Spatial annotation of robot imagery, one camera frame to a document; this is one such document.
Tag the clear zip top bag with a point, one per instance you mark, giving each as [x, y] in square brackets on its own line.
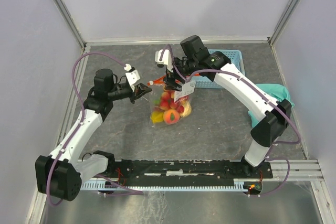
[177, 97]

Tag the yellow star fruit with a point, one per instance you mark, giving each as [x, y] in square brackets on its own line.
[157, 117]

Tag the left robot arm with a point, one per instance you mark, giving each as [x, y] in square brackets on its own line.
[61, 174]

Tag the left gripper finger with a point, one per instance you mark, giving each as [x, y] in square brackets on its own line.
[139, 96]
[142, 88]

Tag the yellow pear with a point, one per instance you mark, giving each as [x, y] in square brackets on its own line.
[187, 109]

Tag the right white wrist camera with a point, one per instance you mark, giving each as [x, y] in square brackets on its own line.
[163, 58]

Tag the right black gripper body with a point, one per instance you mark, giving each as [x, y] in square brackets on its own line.
[171, 76]

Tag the orange peach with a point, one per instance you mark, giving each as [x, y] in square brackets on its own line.
[171, 116]

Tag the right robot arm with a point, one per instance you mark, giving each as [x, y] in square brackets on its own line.
[273, 116]

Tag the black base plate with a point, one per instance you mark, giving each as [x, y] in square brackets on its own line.
[214, 172]

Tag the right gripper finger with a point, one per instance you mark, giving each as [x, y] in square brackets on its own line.
[167, 85]
[175, 86]

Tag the teal cloth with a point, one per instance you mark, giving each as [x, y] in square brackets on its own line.
[276, 91]

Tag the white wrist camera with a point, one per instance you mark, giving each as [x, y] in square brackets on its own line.
[132, 75]
[163, 58]

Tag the light blue cable duct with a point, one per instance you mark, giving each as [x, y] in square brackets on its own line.
[104, 186]

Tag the green grape bunch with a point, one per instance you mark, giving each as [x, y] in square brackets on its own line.
[157, 102]

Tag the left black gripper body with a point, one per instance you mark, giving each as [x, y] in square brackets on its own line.
[127, 92]

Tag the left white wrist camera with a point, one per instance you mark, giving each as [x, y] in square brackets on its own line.
[132, 75]

